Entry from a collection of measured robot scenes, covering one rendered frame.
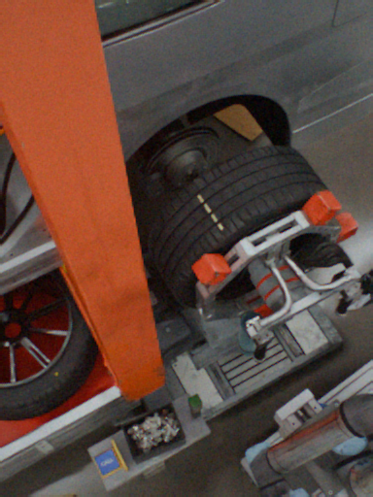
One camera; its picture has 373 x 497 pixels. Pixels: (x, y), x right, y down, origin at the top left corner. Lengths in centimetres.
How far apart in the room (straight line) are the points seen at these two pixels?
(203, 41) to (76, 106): 96
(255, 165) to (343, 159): 153
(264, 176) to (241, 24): 48
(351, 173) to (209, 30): 187
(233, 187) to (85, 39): 127
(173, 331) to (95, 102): 181
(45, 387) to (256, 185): 112
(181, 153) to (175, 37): 70
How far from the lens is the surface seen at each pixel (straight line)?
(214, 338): 294
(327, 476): 224
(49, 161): 110
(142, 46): 186
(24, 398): 266
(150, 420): 250
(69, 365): 266
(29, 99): 99
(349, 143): 375
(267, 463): 186
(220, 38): 198
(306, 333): 314
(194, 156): 252
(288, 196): 216
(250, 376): 307
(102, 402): 272
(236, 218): 210
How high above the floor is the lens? 301
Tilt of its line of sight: 64 degrees down
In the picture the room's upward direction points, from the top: 3 degrees counter-clockwise
